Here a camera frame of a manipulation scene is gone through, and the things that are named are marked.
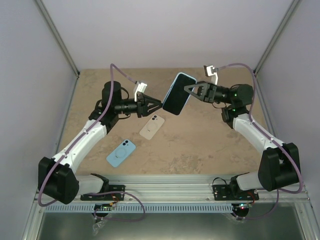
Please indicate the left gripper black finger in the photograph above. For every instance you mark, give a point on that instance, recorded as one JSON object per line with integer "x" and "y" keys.
{"x": 151, "y": 108}
{"x": 151, "y": 100}

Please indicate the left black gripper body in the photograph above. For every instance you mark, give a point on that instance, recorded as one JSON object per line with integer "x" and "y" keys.
{"x": 140, "y": 109}

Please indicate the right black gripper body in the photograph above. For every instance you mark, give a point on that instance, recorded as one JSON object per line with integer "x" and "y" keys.
{"x": 212, "y": 97}

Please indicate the black smartphone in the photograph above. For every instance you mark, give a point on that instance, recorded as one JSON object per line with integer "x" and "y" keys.
{"x": 176, "y": 97}

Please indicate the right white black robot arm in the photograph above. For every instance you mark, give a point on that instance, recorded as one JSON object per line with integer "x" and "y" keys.
{"x": 280, "y": 162}

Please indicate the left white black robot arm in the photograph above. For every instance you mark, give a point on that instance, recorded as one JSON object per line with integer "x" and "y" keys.
{"x": 57, "y": 175}

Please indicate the beige phone case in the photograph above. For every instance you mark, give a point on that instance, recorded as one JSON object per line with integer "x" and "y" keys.
{"x": 151, "y": 127}

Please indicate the blue phone case on table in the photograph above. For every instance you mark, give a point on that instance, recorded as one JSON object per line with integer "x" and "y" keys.
{"x": 121, "y": 153}

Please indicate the left circuit board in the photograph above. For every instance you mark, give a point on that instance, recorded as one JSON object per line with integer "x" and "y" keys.
{"x": 105, "y": 207}

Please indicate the circuit board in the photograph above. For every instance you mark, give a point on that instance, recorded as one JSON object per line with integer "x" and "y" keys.
{"x": 243, "y": 206}
{"x": 105, "y": 207}

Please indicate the right circuit board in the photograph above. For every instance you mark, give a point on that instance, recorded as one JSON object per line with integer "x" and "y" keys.
{"x": 243, "y": 206}

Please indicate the clear plastic bag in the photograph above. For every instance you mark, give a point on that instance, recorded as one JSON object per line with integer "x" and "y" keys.
{"x": 97, "y": 226}

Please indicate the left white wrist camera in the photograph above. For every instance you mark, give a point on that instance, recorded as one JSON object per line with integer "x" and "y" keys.
{"x": 139, "y": 88}

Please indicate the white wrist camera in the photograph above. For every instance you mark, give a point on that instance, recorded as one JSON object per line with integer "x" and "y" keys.
{"x": 139, "y": 88}
{"x": 211, "y": 72}

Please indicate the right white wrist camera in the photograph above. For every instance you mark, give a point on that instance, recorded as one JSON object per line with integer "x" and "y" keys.
{"x": 211, "y": 72}

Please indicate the aluminium rail frame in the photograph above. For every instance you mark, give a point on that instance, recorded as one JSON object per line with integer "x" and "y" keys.
{"x": 178, "y": 165}

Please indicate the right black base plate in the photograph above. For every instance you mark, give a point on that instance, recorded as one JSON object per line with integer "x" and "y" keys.
{"x": 225, "y": 192}

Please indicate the blue slotted cable duct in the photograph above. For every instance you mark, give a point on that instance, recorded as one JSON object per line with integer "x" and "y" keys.
{"x": 152, "y": 208}

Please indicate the right aluminium corner post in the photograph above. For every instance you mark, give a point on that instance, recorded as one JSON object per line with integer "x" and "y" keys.
{"x": 277, "y": 34}

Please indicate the aluminium corner post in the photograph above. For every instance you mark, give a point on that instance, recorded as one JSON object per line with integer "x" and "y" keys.
{"x": 56, "y": 35}
{"x": 277, "y": 34}

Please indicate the left aluminium corner post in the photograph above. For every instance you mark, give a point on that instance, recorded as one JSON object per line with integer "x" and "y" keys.
{"x": 56, "y": 35}

